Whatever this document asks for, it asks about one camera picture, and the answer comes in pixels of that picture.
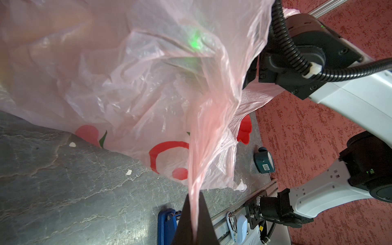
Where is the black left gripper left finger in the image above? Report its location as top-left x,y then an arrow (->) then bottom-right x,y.
172,195 -> 194,245

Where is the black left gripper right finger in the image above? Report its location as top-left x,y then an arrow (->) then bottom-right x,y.
196,192 -> 219,245

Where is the pink printed plastic bag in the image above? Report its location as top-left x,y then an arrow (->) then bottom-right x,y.
1,1 -> 273,245

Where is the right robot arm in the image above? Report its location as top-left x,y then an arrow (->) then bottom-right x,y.
227,3 -> 392,228

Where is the small light blue cylinder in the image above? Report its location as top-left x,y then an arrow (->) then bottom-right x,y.
236,214 -> 248,245

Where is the round teal gauge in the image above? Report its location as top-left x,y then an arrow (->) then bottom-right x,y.
253,147 -> 276,174

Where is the red flower-shaped plate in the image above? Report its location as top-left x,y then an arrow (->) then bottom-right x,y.
236,114 -> 253,145

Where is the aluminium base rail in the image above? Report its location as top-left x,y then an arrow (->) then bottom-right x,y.
211,179 -> 278,245

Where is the blue black handled tool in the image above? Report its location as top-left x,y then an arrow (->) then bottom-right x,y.
157,208 -> 181,245

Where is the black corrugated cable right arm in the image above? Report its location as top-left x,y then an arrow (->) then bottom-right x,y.
271,0 -> 392,83

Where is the aluminium corner post right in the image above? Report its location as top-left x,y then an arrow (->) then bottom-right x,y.
308,0 -> 348,18

